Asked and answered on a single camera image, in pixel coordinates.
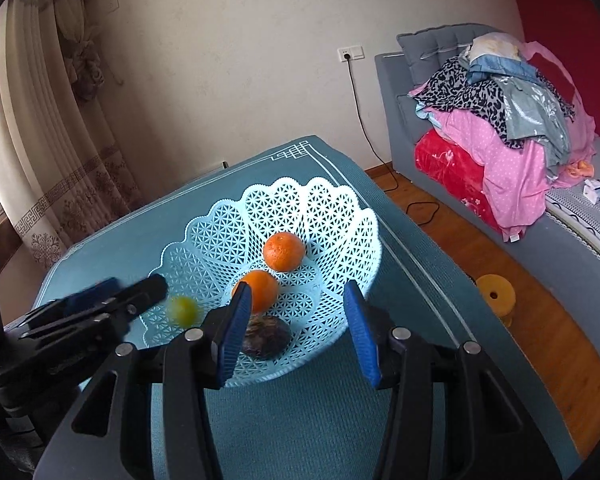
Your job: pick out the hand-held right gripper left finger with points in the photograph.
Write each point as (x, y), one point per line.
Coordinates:
(234, 332)

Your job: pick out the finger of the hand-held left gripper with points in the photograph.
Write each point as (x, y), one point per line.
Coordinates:
(147, 292)
(95, 292)

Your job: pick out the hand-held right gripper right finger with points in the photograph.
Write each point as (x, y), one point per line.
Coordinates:
(362, 335)

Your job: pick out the dark brown fruit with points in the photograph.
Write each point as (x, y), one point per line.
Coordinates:
(266, 338)

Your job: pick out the small green fruit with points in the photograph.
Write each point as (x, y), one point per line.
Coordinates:
(182, 309)

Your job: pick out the orange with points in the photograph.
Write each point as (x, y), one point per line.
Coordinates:
(283, 251)
(262, 290)

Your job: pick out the light blue plastic basket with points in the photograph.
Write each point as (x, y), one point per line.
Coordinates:
(300, 210)

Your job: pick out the teal tablecloth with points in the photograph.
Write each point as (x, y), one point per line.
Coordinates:
(305, 435)

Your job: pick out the yellow spool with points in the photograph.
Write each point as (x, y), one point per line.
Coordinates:
(495, 295)

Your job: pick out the beige patterned curtain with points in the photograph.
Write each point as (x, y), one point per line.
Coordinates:
(45, 135)

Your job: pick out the red blanket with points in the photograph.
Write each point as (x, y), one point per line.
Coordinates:
(445, 160)

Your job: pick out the curtain tassel tieback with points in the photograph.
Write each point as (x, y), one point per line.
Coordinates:
(87, 70)

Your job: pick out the grey bed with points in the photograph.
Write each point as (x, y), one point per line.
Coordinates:
(395, 110)

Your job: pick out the grey striped bed mat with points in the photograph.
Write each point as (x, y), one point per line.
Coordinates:
(580, 215)

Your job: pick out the leopard print cloth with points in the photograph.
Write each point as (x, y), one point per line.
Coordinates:
(460, 90)

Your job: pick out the small white box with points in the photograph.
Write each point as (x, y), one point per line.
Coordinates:
(594, 191)

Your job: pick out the small orange cloth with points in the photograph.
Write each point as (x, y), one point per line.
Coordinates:
(582, 167)

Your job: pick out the grey floral cloth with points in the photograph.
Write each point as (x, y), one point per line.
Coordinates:
(535, 110)

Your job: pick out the grey padded cushion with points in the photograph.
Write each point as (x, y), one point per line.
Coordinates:
(430, 55)

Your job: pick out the blue denim cloth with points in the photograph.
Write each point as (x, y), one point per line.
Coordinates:
(500, 65)

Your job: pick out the light pink cloth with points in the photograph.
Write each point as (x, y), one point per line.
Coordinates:
(582, 125)

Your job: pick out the white cloth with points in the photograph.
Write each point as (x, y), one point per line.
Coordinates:
(495, 42)

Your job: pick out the red headboard panel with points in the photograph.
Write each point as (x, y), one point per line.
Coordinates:
(580, 35)

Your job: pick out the white wall socket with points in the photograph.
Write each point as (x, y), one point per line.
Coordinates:
(356, 52)

